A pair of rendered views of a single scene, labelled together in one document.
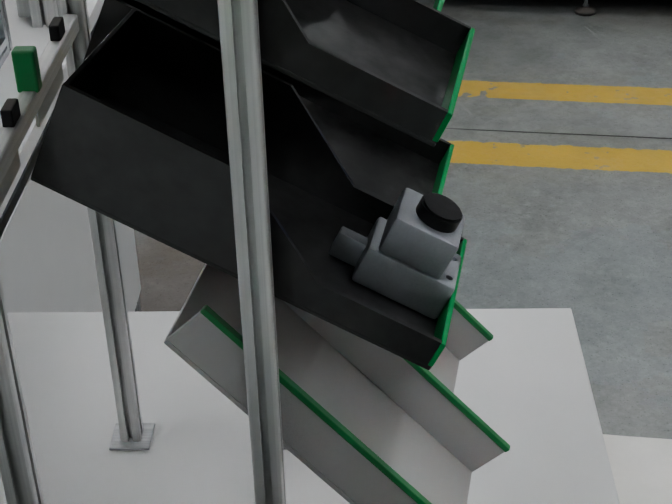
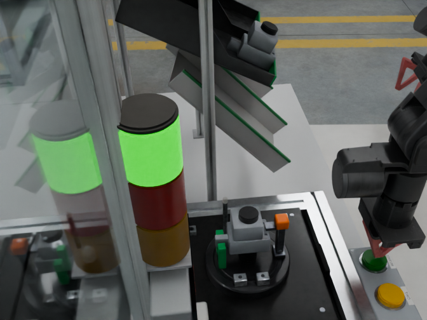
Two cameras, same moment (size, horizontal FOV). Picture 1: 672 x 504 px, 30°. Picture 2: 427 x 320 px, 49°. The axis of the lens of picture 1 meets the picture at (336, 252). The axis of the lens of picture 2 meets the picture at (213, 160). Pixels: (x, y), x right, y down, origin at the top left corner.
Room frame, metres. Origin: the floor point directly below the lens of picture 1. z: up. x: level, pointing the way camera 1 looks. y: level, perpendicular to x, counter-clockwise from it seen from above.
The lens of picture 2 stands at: (-0.04, 0.12, 1.61)
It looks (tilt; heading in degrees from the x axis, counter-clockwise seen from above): 40 degrees down; 353
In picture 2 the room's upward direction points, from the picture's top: 2 degrees counter-clockwise
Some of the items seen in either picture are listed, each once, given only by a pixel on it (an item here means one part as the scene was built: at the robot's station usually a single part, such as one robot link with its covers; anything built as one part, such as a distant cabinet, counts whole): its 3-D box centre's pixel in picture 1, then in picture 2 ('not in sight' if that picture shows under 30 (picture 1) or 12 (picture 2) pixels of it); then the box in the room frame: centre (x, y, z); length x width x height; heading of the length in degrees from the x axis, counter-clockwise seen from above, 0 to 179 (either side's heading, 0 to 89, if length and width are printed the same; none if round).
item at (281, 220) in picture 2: not in sight; (275, 234); (0.44, -0.03, 1.04); 0.04 x 0.02 x 0.08; 88
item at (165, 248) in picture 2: not in sight; (161, 228); (0.26, 0.14, 1.28); 0.05 x 0.05 x 0.05
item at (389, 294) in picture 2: not in sight; (390, 296); (0.35, -0.20, 0.96); 0.04 x 0.04 x 0.02
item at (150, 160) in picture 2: not in sight; (149, 142); (0.26, 0.14, 1.38); 0.05 x 0.05 x 0.05
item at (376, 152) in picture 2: not in sight; (382, 160); (0.42, -0.16, 1.19); 0.11 x 0.09 x 0.12; 84
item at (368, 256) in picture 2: not in sight; (373, 261); (0.42, -0.20, 0.96); 0.04 x 0.04 x 0.02
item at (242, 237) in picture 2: not in sight; (241, 228); (0.44, 0.03, 1.06); 0.08 x 0.04 x 0.07; 87
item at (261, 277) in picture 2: not in sight; (262, 279); (0.39, 0.00, 1.00); 0.02 x 0.01 x 0.02; 88
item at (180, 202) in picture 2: not in sight; (155, 189); (0.26, 0.14, 1.33); 0.05 x 0.05 x 0.05
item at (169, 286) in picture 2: not in sight; (160, 223); (0.26, 0.14, 1.29); 0.12 x 0.05 x 0.25; 178
